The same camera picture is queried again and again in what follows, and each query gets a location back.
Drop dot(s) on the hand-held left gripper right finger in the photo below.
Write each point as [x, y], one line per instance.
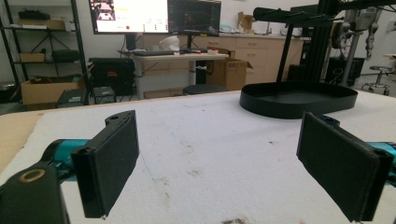
[342, 174]

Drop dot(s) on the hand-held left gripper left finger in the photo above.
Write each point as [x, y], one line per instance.
[106, 168]

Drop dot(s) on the small black case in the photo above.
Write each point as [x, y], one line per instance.
[104, 95]

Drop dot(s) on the black oval tray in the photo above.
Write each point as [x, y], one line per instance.
[295, 99]

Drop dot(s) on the black equipment case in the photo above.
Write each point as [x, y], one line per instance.
[112, 76]

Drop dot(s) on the large cardboard box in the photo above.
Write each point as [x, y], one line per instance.
[46, 90]

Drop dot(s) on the chrome stool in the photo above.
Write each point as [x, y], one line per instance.
[378, 79]

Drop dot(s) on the white foam mat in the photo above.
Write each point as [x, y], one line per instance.
[218, 161]

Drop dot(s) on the light wooden desk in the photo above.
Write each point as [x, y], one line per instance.
[174, 67]

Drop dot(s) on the black round stool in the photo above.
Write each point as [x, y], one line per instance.
[202, 89]

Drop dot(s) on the black keyboard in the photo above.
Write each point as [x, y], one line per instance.
[154, 53]

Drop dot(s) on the small cardboard box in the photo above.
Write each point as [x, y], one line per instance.
[32, 57]

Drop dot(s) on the black metal shelf rack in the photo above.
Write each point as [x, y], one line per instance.
[43, 46]

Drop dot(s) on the white bag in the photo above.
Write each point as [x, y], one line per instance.
[169, 43]

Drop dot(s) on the wooden cabinet row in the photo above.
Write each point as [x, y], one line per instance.
[264, 57]

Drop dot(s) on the black metal stand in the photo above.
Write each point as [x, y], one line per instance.
[311, 37]

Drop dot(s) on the open cardboard box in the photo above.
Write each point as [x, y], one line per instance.
[229, 73]

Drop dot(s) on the lit computer monitor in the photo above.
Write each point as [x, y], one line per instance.
[130, 15]

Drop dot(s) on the dark computer monitor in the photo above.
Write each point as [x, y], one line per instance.
[194, 17]

